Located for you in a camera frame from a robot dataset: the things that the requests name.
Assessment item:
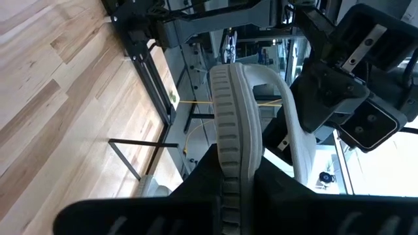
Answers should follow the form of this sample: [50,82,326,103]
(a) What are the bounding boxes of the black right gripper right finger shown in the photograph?
[253,156,418,235]

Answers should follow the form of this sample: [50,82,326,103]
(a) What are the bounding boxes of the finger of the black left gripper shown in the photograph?
[261,61,370,166]

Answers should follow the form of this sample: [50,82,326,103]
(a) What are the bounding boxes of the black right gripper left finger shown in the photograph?
[53,143,227,235]

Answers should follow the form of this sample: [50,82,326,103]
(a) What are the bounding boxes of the small black round object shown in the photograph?
[319,171,337,185]

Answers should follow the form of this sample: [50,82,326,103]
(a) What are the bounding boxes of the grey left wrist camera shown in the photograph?
[338,93,409,154]

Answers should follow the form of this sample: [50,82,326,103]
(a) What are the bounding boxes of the yellow cable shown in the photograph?
[178,97,283,157]

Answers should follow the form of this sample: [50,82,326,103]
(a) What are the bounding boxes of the black aluminium table frame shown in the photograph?
[101,0,180,127]

